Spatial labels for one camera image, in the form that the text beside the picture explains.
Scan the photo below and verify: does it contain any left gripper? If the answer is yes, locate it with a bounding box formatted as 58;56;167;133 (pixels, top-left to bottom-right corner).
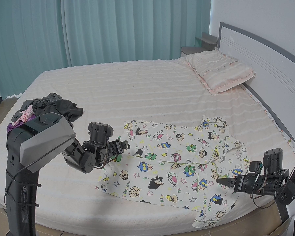
111;140;130;162

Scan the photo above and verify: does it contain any grey white bedside table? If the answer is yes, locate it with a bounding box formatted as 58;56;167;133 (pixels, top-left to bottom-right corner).
181;32;218;57

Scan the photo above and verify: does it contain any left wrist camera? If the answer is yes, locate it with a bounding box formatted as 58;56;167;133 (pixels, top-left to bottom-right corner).
105;125;114;142

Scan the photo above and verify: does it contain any pile of clothes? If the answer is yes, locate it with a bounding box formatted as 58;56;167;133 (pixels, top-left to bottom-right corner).
7;93;84;133

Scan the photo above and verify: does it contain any bed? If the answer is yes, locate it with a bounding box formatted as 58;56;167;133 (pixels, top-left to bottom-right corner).
0;22;295;230

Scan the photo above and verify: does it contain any white printed pyjama top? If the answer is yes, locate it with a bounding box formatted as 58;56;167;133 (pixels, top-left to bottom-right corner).
95;115;249;228

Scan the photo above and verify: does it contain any blue-green curtain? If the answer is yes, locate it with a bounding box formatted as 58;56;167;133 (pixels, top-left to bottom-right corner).
60;0;212;67
0;0;72;100

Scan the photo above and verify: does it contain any black cable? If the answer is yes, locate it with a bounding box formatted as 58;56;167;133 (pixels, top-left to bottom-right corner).
251;191;279;209

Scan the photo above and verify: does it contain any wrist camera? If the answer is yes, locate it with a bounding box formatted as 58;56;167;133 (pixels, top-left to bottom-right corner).
105;125;114;142
249;161;263;176

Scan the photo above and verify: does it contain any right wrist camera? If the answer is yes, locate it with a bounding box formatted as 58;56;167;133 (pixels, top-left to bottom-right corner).
249;161;263;176

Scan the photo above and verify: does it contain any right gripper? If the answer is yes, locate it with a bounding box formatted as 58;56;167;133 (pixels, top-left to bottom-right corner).
235;175;262;194

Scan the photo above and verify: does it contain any cream pillow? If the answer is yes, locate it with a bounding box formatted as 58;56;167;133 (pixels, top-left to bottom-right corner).
186;50;256;95

